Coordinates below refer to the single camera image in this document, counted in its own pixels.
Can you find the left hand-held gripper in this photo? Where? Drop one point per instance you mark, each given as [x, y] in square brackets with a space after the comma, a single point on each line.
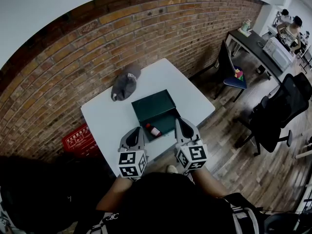
[128, 160]

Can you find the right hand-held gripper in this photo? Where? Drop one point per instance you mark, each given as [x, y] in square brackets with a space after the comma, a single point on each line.
[195, 153]

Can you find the small red-capped bottle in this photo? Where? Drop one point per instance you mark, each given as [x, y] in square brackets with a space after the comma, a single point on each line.
[154, 131]

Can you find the dark green box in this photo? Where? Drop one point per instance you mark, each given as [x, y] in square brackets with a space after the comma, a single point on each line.
[153, 103]

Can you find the person's left forearm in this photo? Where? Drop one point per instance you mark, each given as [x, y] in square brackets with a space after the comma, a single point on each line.
[114, 194]

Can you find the person's right forearm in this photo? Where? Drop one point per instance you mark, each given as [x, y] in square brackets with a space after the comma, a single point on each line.
[207, 184]

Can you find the white square table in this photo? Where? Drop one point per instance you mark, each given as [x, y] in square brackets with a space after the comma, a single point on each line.
[104, 121]

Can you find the person's light shoe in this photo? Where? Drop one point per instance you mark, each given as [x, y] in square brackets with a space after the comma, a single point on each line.
[172, 169]

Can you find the grey baseball cap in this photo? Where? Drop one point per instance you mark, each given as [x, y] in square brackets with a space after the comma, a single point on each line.
[125, 84]

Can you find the person's black printed shirt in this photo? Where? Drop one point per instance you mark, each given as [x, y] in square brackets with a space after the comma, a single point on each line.
[170, 203]

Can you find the colourful toy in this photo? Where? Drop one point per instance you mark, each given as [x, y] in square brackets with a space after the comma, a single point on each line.
[239, 74]

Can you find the dark chair with blue cushion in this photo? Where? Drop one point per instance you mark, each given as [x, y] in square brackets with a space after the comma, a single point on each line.
[226, 64]

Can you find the black chair with small logo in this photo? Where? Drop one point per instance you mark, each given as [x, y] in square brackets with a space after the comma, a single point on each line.
[48, 191]

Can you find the black mesh office chair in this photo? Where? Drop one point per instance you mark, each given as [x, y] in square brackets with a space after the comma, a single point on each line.
[280, 106]

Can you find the black desk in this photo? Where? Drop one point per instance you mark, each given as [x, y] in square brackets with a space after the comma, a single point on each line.
[251, 47]

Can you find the white microwave oven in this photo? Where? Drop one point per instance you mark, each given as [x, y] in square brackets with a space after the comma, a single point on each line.
[280, 55]

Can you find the pale green cup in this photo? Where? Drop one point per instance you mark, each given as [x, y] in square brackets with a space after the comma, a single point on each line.
[246, 25]

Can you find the grey shell chair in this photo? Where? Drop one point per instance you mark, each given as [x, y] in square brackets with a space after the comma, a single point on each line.
[285, 224]

